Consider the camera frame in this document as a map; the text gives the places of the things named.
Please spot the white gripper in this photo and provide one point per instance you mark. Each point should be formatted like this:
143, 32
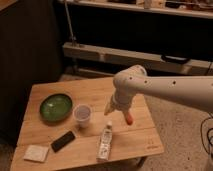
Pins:
120, 101

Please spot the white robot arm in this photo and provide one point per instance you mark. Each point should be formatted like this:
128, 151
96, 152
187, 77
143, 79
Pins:
192, 91

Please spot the clear plastic cup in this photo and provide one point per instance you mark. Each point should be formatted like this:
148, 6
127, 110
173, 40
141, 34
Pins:
82, 115

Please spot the white bottle with label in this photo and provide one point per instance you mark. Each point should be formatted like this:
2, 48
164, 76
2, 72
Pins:
105, 143

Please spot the low white shelf bench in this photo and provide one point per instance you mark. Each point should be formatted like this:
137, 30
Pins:
125, 57

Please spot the black rectangular phone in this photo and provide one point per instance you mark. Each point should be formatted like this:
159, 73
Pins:
62, 141

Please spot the green bowl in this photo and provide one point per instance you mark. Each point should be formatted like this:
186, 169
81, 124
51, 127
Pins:
55, 107

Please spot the black object on bench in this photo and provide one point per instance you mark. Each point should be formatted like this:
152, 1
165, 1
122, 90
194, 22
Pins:
174, 59

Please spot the metal stand pole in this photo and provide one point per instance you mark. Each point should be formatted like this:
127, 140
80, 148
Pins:
72, 37

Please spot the beige square sponge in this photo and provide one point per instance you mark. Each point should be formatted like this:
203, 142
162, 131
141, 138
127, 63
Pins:
36, 153

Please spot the upper wall shelf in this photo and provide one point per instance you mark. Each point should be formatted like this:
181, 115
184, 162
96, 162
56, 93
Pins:
128, 7

